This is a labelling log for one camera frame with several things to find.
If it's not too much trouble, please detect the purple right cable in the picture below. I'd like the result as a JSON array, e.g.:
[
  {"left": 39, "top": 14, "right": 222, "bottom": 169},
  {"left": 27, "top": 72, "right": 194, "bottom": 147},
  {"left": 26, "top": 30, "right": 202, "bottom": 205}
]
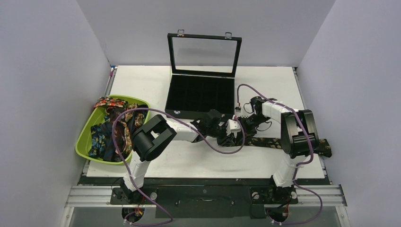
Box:
[{"left": 236, "top": 84, "right": 323, "bottom": 226}]

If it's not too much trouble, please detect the black display case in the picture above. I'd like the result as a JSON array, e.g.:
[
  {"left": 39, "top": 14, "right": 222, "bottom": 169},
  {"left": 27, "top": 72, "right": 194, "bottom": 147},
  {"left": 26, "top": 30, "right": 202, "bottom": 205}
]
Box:
[{"left": 165, "top": 30, "right": 242, "bottom": 120}]

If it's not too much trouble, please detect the brown paisley tie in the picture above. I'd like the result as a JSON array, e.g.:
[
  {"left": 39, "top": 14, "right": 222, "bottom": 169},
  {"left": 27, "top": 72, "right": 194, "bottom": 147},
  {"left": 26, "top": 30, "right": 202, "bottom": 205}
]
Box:
[{"left": 115, "top": 110, "right": 148, "bottom": 158}]

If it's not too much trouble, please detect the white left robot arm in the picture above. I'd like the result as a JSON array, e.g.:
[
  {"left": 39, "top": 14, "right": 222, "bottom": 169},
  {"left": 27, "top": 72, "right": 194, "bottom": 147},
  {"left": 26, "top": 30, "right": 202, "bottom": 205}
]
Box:
[{"left": 121, "top": 109, "right": 245, "bottom": 203}]

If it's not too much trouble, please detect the green plastic bin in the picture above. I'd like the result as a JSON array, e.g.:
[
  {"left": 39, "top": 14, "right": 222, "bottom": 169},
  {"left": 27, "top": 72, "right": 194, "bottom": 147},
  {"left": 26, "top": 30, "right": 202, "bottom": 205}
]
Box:
[{"left": 75, "top": 95, "right": 150, "bottom": 165}]

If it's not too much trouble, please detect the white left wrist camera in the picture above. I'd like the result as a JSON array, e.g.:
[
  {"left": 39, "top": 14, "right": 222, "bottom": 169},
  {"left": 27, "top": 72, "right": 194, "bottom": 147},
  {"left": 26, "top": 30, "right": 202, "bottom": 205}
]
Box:
[{"left": 226, "top": 119, "right": 242, "bottom": 138}]

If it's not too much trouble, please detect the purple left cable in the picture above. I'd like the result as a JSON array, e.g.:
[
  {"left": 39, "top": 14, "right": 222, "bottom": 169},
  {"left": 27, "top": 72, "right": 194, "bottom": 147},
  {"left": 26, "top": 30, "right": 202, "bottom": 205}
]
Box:
[{"left": 111, "top": 107, "right": 246, "bottom": 227}]

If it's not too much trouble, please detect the black gold floral tie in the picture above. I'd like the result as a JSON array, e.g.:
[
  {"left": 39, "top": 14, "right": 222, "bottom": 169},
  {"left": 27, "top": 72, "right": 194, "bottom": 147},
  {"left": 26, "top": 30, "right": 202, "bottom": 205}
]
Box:
[{"left": 245, "top": 137, "right": 332, "bottom": 157}]

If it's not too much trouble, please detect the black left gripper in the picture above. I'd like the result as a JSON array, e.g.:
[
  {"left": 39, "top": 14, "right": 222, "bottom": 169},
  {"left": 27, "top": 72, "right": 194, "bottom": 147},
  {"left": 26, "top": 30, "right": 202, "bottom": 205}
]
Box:
[{"left": 207, "top": 122, "right": 234, "bottom": 146}]

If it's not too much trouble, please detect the aluminium rail frame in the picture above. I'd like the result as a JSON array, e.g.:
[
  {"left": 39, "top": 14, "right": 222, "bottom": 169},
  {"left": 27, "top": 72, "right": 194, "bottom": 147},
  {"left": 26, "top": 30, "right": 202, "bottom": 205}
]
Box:
[{"left": 65, "top": 185, "right": 347, "bottom": 208}]

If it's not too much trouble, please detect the blue floral tie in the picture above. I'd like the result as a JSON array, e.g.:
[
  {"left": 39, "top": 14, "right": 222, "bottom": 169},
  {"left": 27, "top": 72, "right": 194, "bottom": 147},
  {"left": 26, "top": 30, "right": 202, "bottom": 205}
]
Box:
[{"left": 88, "top": 122, "right": 111, "bottom": 158}]

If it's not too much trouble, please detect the red floral tie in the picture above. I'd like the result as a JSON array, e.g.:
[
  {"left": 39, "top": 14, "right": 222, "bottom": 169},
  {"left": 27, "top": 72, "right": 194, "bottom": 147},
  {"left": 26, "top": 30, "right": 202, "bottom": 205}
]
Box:
[{"left": 94, "top": 96, "right": 128, "bottom": 114}]

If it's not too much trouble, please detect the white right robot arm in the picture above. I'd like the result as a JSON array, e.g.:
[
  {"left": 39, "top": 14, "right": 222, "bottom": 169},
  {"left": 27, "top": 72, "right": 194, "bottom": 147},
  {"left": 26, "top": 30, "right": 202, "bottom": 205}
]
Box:
[{"left": 243, "top": 96, "right": 319, "bottom": 202}]

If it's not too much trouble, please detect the purple cable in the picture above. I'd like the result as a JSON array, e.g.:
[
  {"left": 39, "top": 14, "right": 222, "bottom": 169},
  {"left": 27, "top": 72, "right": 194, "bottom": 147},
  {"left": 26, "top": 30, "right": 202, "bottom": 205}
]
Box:
[
  {"left": 236, "top": 84, "right": 323, "bottom": 226},
  {"left": 111, "top": 107, "right": 246, "bottom": 227}
]

